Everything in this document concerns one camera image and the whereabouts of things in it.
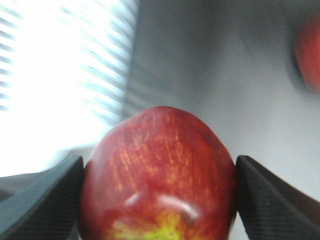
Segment dark red apple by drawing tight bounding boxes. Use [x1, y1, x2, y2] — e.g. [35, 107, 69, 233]
[77, 106, 237, 240]
[294, 16, 320, 94]

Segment light blue plastic basket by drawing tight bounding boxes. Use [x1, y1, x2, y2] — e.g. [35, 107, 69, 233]
[0, 0, 140, 177]

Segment dark red apple front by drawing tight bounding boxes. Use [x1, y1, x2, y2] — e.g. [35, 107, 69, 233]
[294, 16, 320, 94]

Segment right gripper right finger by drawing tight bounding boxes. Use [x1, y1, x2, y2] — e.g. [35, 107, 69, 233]
[236, 155, 320, 240]

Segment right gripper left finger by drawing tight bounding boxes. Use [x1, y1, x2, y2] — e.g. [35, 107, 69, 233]
[0, 155, 84, 240]

